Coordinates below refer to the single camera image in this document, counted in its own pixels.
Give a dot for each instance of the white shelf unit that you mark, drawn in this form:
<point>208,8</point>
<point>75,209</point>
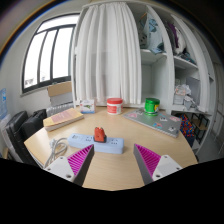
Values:
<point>160,76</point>

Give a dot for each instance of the yellow book with pink cover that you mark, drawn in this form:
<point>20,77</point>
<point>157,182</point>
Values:
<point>63,118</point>

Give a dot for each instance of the black suitcase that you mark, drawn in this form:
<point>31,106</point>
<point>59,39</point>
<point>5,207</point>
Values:
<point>33,123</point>
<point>13,133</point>

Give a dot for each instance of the grey laptop with stickers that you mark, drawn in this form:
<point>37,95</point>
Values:
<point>150,121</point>

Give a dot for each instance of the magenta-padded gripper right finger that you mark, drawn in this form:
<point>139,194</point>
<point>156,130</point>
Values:
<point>165,165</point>

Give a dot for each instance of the orange-red charger block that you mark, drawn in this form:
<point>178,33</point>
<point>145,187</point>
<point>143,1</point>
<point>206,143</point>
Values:
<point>99,134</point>

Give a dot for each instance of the white curtain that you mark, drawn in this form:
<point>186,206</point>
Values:
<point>106,56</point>

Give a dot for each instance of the pale grey box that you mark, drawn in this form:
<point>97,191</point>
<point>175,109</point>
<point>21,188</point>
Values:
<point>61,99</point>

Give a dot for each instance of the light blue power strip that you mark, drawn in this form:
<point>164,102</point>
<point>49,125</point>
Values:
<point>80,140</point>

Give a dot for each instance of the black-framed window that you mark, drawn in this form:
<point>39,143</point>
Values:
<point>46,53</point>

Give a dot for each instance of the black frame chair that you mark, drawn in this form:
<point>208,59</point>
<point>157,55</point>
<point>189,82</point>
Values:
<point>201,125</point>

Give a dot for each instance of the small white printed box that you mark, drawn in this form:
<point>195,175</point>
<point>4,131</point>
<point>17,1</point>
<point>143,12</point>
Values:
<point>87,106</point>

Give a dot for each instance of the green round can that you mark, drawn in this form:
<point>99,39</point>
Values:
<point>152,106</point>

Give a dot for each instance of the brown cardboard box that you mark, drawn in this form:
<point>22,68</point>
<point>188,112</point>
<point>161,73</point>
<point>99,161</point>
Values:
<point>60,88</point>

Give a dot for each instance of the white jar with red lid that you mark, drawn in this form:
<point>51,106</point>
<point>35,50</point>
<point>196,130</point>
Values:
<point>114,106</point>

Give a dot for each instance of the colourful patterned bag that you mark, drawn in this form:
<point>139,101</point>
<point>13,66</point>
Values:
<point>186,126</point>

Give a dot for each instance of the blue water jug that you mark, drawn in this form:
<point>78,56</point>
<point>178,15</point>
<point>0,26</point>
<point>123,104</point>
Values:
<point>3,103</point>

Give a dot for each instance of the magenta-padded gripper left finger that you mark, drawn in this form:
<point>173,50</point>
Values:
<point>60,166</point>

